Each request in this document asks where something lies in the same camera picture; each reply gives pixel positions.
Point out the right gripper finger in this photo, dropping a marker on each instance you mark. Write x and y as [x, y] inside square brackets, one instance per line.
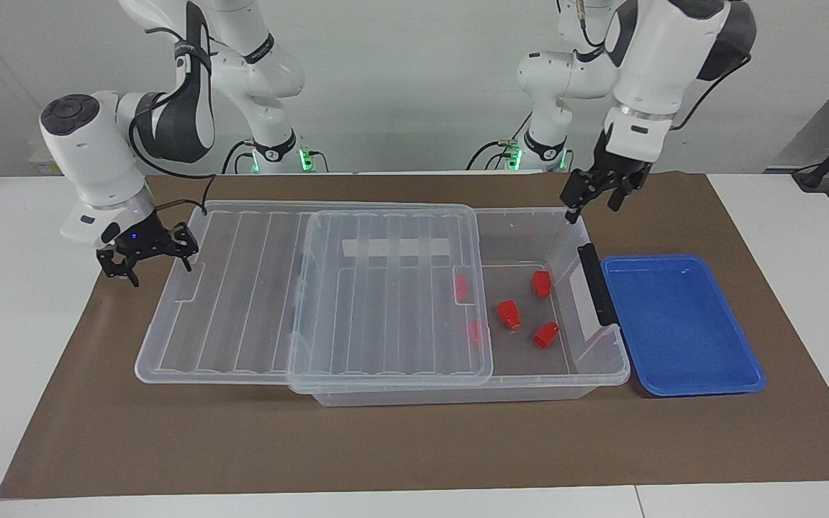
[131, 275]
[186, 260]

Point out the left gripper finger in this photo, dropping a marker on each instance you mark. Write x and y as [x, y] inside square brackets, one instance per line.
[571, 213]
[615, 200]

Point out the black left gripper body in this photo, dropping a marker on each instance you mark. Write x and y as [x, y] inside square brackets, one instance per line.
[612, 176]

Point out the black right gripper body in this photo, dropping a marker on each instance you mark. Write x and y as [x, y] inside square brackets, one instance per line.
[145, 241]

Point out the clear plastic box lid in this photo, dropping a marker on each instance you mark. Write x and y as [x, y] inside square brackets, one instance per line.
[227, 302]

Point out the red block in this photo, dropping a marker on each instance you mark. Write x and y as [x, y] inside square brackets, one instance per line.
[546, 336]
[509, 315]
[542, 284]
[476, 335]
[461, 288]

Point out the black box latch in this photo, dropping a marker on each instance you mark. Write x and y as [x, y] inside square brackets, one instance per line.
[596, 284]

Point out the blue plastic tray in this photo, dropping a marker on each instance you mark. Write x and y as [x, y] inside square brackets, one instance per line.
[681, 331]

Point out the clear plastic storage box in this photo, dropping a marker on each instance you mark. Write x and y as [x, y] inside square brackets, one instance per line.
[522, 360]

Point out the brown table mat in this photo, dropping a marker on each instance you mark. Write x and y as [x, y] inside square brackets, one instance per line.
[170, 432]

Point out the white tape strip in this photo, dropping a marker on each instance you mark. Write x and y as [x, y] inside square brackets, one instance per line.
[364, 249]

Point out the white wall power socket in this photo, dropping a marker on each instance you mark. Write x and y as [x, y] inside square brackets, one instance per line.
[42, 168]

